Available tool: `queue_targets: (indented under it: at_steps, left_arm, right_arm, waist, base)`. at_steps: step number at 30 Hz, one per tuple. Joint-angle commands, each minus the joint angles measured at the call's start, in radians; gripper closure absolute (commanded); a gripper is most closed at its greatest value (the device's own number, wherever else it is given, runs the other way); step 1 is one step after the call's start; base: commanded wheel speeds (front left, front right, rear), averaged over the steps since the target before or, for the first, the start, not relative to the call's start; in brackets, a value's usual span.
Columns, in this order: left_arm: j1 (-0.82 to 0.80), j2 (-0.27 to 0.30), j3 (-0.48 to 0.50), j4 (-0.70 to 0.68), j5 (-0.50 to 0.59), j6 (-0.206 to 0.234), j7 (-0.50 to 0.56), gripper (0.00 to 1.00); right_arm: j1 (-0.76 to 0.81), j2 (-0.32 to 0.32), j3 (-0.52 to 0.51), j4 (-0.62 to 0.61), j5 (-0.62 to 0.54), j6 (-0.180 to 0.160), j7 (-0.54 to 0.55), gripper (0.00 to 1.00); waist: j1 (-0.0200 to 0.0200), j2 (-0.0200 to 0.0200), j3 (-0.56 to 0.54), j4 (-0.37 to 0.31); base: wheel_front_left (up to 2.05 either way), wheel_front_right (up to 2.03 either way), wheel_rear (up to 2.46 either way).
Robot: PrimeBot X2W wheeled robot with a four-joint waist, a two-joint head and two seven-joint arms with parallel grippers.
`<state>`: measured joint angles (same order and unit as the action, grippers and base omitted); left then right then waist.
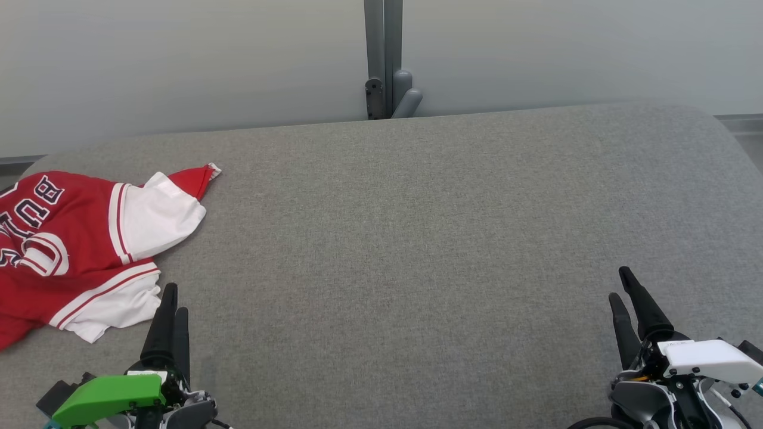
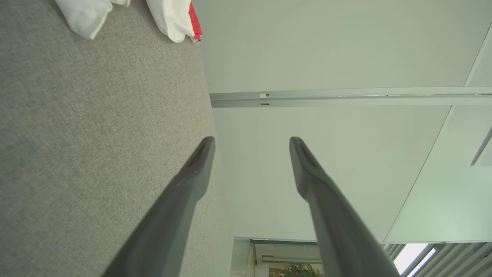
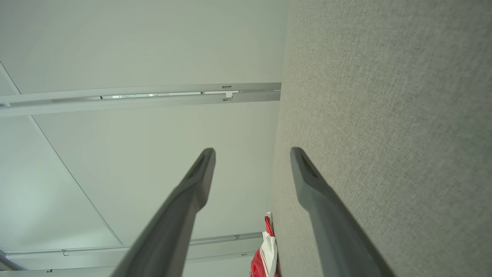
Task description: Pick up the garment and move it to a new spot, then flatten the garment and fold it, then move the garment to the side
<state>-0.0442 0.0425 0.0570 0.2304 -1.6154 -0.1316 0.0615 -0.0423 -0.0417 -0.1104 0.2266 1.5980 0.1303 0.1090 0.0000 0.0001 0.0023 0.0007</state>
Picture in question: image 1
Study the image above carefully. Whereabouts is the black cable loop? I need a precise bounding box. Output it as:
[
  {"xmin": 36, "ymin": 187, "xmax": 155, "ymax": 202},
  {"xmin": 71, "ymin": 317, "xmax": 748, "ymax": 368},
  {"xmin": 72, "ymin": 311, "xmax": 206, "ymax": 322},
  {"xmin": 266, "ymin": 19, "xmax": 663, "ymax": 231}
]
[{"xmin": 566, "ymin": 416, "xmax": 641, "ymax": 429}]

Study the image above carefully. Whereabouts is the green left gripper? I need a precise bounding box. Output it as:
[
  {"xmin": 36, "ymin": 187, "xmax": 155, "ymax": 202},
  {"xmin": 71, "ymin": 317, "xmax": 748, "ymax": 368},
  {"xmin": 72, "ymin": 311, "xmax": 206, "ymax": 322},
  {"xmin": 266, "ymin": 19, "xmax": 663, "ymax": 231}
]
[{"xmin": 45, "ymin": 283, "xmax": 191, "ymax": 429}]

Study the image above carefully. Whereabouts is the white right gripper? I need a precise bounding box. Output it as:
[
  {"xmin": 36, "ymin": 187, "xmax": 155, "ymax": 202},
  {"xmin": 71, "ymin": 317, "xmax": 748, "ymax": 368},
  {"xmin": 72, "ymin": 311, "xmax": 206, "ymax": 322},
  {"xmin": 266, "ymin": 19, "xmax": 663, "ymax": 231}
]
[{"xmin": 609, "ymin": 266, "xmax": 763, "ymax": 429}]

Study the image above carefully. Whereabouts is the red and white jersey shirt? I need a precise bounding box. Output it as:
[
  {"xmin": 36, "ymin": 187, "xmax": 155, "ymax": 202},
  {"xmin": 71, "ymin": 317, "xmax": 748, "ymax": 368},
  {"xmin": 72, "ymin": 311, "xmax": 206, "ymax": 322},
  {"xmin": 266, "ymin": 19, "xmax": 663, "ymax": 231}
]
[{"xmin": 0, "ymin": 171, "xmax": 207, "ymax": 352}]

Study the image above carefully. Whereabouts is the grey fabric sofa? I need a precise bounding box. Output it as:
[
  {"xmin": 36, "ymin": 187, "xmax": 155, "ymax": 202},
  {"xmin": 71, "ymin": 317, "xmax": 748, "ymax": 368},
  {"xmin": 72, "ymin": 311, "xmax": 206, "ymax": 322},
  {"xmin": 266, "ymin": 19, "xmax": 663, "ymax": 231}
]
[{"xmin": 0, "ymin": 104, "xmax": 763, "ymax": 429}]

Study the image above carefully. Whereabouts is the grey metal post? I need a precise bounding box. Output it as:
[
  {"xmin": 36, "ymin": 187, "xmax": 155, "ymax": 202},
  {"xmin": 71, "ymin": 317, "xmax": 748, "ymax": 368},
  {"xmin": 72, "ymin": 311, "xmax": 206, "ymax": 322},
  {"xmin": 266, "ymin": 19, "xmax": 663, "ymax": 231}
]
[{"xmin": 364, "ymin": 0, "xmax": 404, "ymax": 120}]

